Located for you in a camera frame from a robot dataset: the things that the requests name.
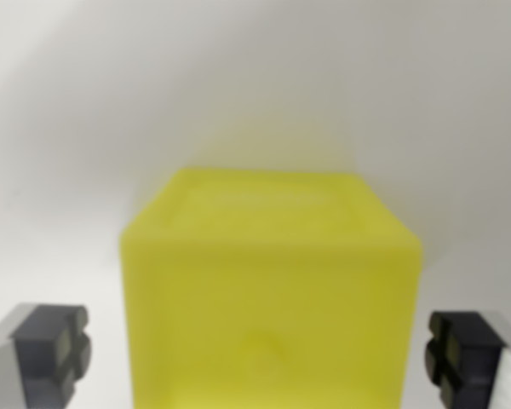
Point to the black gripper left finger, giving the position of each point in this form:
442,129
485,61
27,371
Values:
42,358

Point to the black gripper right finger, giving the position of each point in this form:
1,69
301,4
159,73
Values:
468,362

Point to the yellow cube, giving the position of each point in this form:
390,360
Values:
272,298

